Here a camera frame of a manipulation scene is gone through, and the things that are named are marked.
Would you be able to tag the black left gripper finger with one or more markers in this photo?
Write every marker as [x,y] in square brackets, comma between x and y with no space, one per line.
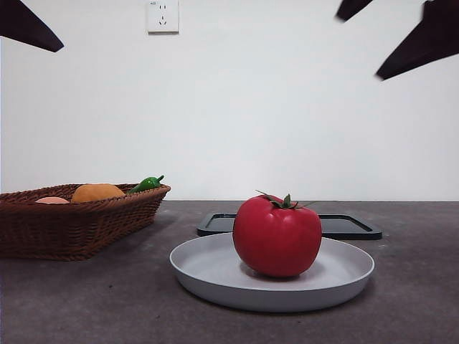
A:
[25,25]

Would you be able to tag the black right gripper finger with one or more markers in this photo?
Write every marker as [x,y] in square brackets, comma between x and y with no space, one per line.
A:
[430,43]
[351,8]

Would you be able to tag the red tomato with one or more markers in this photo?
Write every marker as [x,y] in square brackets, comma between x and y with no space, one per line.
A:
[276,240]

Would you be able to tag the pale pink round food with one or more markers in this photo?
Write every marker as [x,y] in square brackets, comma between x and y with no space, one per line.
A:
[52,200]

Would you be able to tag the orange round fruit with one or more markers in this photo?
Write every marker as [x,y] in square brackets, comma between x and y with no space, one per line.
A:
[97,193]

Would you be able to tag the green pepper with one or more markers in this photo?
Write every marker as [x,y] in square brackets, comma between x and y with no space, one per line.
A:
[143,184]

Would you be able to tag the dark rectangular tray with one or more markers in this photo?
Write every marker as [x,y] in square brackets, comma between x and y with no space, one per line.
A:
[344,225]

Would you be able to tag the brown wicker basket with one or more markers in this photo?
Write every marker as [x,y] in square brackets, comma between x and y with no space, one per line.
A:
[71,229]

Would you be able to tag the grey round plate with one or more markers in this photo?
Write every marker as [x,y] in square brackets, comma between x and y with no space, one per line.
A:
[201,265]

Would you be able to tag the white wall socket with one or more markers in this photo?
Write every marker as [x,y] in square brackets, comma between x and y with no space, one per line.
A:
[163,18]

